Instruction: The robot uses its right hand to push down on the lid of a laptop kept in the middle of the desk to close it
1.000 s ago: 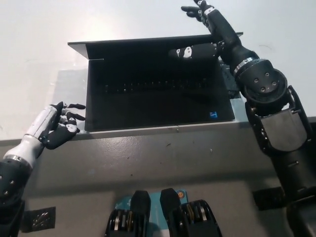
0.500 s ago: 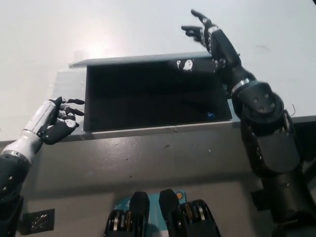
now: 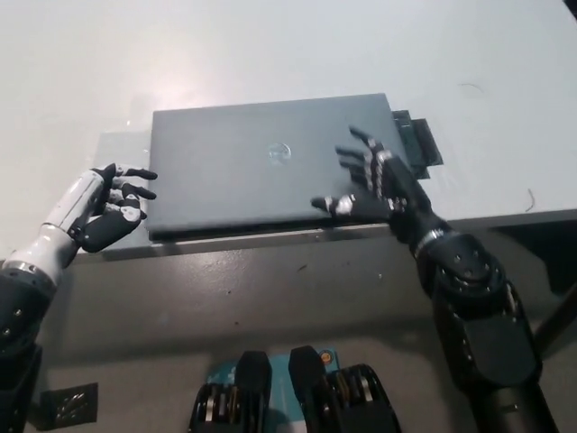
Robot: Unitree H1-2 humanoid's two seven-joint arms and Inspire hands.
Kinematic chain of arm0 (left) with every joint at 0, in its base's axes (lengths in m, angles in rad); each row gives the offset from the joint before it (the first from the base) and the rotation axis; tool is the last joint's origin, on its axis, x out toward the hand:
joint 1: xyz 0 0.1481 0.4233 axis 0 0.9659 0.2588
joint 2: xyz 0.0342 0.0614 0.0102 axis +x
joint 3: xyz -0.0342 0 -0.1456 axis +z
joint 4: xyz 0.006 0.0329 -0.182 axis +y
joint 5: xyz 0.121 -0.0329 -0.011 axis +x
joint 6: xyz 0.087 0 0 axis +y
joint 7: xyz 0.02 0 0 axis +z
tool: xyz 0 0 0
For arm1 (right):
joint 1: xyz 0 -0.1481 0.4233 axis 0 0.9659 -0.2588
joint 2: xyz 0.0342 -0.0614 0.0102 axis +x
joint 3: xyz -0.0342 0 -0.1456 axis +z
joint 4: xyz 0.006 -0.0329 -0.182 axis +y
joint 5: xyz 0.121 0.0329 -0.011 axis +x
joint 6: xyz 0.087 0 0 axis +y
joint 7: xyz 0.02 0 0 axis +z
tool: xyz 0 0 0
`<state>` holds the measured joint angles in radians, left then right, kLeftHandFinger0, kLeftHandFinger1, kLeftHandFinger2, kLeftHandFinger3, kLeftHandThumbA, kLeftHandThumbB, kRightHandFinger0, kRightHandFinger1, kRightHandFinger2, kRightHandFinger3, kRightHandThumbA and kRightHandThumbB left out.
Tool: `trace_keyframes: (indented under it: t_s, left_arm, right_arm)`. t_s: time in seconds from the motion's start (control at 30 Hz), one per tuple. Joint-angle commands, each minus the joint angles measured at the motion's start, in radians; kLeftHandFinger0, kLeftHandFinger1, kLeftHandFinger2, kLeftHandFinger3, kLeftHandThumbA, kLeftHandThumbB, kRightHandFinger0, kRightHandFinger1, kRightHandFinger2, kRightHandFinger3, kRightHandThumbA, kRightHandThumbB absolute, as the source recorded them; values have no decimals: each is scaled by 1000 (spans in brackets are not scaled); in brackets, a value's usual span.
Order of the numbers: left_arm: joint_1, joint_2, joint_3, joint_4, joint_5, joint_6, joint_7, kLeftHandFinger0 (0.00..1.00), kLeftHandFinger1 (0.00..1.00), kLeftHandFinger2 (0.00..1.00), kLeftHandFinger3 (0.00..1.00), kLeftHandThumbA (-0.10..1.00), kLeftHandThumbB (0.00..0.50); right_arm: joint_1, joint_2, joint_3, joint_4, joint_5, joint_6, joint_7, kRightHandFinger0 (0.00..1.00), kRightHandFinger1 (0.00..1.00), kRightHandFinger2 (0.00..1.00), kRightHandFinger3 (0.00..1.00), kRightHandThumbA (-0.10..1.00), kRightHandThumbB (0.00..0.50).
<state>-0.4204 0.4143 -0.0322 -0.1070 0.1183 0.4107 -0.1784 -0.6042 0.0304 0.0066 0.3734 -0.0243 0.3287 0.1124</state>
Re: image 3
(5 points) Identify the black metal table leg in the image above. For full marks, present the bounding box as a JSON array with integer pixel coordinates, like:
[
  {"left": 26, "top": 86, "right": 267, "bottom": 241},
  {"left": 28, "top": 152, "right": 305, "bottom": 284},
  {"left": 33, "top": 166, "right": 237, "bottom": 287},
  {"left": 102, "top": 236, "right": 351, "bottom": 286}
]
[{"left": 533, "top": 278, "right": 577, "bottom": 358}]

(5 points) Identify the black tape patch on desk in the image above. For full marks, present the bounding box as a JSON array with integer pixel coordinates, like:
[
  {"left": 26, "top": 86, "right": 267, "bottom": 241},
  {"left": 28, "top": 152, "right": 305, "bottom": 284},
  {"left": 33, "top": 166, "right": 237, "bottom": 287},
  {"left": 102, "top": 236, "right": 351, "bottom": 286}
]
[{"left": 390, "top": 108, "right": 448, "bottom": 181}]

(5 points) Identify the dark grey laptop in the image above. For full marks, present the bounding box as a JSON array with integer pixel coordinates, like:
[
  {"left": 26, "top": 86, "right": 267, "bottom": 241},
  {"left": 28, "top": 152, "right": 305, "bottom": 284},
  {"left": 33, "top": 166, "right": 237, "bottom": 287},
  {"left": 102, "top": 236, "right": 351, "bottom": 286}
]
[{"left": 146, "top": 92, "right": 406, "bottom": 243}]

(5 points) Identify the black table frame bar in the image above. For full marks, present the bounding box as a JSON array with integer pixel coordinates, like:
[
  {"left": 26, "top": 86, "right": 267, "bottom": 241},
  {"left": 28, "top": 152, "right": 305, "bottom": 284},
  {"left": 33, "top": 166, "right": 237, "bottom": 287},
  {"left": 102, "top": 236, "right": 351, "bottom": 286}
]
[{"left": 488, "top": 215, "right": 577, "bottom": 290}]

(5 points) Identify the black floor tape patch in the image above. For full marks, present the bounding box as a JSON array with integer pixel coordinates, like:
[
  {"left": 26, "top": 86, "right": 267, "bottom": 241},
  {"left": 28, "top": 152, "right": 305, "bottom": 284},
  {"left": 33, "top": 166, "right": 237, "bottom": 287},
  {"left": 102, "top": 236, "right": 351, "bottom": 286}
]
[{"left": 39, "top": 382, "right": 100, "bottom": 428}]

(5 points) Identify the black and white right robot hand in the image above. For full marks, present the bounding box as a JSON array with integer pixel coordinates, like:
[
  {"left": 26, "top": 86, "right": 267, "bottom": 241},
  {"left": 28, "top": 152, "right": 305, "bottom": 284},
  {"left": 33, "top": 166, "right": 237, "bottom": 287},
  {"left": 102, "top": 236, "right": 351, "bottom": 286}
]
[{"left": 310, "top": 125, "right": 452, "bottom": 254}]

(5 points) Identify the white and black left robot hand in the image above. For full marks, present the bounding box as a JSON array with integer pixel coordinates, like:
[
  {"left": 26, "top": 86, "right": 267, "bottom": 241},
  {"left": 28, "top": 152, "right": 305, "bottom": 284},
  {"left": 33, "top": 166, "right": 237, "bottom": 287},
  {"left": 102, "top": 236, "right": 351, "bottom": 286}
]
[{"left": 41, "top": 162, "right": 160, "bottom": 254}]

